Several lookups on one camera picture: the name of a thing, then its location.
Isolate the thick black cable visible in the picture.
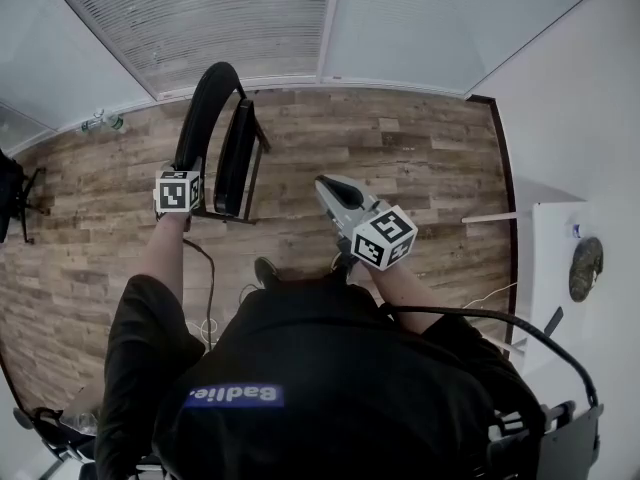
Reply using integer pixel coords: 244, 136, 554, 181
378, 301, 600, 410

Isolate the person's right black shoe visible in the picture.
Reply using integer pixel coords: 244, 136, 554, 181
331, 251, 352, 283

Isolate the thin black cable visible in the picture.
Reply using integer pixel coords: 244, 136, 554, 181
181, 237, 217, 352

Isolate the person's left forearm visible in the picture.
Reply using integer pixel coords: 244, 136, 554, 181
141, 211, 194, 297

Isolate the person's black shirt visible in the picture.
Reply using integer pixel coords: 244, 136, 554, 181
93, 271, 547, 480

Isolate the person's right forearm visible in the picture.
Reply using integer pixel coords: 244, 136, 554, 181
366, 261, 445, 338

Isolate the black phone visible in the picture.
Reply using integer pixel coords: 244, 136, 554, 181
543, 305, 565, 337

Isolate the black office chair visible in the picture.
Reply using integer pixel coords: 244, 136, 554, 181
0, 147, 50, 245

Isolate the person's black shoe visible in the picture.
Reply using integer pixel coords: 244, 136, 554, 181
253, 256, 280, 290
331, 251, 352, 283

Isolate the black wheeled chair base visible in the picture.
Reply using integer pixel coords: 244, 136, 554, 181
11, 404, 102, 472

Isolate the person's left black shoe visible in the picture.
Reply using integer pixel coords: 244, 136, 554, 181
253, 256, 280, 290

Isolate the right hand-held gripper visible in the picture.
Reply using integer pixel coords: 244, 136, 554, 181
314, 175, 419, 272

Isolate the white table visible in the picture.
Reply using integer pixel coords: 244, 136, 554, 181
460, 199, 640, 375

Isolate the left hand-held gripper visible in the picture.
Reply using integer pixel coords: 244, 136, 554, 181
153, 156, 206, 215

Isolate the black folding chair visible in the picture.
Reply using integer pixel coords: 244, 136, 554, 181
172, 61, 274, 227

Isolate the white window blind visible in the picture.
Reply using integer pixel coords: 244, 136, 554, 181
320, 0, 627, 98
39, 0, 342, 102

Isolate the grey metal back frame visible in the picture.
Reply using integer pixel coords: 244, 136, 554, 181
485, 399, 605, 480

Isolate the white floor cable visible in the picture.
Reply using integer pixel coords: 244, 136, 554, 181
460, 281, 519, 311
186, 281, 261, 345

